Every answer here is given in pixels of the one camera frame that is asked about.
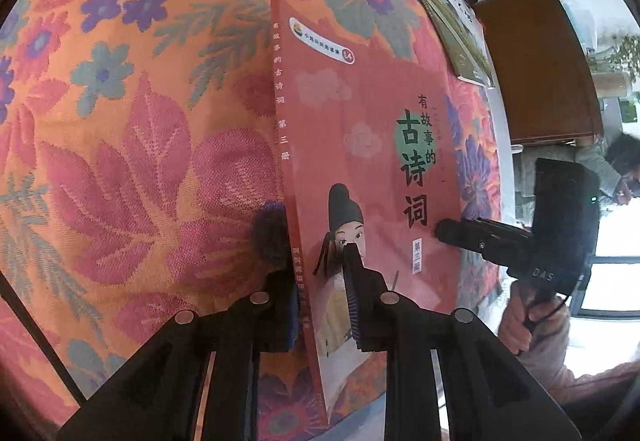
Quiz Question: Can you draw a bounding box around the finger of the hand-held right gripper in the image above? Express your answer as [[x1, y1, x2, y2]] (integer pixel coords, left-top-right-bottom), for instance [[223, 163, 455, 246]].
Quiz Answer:
[[435, 218, 535, 273]]

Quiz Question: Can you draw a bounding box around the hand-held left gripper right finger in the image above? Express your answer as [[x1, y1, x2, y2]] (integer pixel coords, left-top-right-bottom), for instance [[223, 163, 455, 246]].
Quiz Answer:
[[341, 242, 586, 441]]

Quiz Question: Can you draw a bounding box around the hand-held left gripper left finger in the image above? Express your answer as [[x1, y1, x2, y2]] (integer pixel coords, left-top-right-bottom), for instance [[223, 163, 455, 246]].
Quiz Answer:
[[55, 203, 306, 441]]

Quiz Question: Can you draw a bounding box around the orange red book scholar cover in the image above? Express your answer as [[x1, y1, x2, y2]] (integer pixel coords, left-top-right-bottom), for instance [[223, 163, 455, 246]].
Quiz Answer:
[[269, 0, 463, 428]]

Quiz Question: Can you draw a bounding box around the person's right forearm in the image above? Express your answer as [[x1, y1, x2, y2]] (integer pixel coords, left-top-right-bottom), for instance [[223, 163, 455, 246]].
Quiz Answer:
[[520, 321, 640, 404]]

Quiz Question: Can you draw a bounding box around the person's right hand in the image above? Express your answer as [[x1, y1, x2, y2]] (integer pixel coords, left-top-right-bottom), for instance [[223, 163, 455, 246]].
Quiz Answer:
[[498, 280, 569, 355]]

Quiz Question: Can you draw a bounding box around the window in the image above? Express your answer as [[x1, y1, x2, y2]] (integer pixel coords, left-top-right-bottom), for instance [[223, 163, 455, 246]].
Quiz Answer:
[[580, 201, 640, 322]]

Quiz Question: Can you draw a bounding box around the brown wooden cabinet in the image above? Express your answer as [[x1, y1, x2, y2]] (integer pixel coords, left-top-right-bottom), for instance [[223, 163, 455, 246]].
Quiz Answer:
[[470, 0, 604, 148]]

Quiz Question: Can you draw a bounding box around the orange floral mat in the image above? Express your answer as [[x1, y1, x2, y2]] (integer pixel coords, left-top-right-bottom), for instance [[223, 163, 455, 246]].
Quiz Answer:
[[0, 0, 506, 441]]

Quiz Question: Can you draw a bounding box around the green leafy plant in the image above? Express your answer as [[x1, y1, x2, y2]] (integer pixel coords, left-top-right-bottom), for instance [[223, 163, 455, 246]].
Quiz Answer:
[[590, 33, 640, 82]]

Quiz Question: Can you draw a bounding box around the black cable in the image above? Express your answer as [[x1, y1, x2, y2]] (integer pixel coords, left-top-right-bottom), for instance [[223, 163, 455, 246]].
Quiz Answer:
[[0, 270, 87, 408], [522, 297, 572, 330]]

